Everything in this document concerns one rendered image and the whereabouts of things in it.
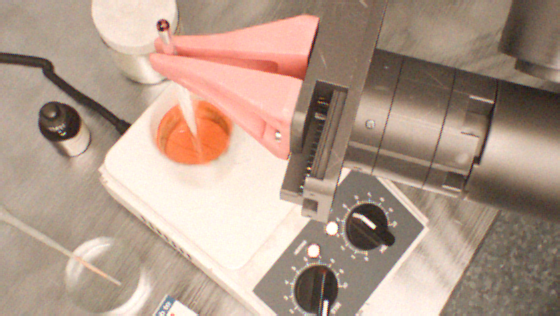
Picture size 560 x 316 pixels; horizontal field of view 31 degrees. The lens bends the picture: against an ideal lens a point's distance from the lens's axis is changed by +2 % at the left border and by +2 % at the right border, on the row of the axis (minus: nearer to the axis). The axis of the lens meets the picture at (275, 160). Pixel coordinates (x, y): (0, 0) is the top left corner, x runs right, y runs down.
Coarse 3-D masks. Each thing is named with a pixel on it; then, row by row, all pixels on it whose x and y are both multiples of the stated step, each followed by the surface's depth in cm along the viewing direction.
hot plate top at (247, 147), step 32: (128, 160) 66; (160, 160) 66; (256, 160) 66; (160, 192) 66; (192, 192) 66; (224, 192) 66; (256, 192) 66; (192, 224) 65; (224, 224) 65; (256, 224) 65; (224, 256) 65
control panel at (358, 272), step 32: (352, 192) 69; (384, 192) 70; (320, 224) 68; (416, 224) 71; (288, 256) 67; (320, 256) 68; (352, 256) 69; (384, 256) 70; (256, 288) 66; (288, 288) 67; (352, 288) 69
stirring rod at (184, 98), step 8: (160, 24) 43; (168, 24) 43; (160, 32) 43; (168, 32) 43; (160, 40) 44; (168, 40) 44; (168, 48) 45; (176, 48) 46; (176, 88) 50; (184, 88) 51; (184, 96) 51; (184, 104) 53; (184, 112) 54; (192, 112) 55; (192, 120) 56; (192, 128) 57; (192, 136) 58; (192, 144) 60; (200, 144) 60
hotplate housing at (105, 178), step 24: (120, 192) 68; (144, 216) 68; (288, 216) 67; (168, 240) 70; (288, 240) 67; (216, 264) 66; (264, 264) 67; (240, 288) 67; (264, 312) 67; (360, 312) 70
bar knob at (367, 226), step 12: (348, 216) 69; (360, 216) 67; (372, 216) 69; (384, 216) 69; (348, 228) 68; (360, 228) 68; (372, 228) 67; (384, 228) 68; (348, 240) 69; (360, 240) 69; (372, 240) 69; (384, 240) 68
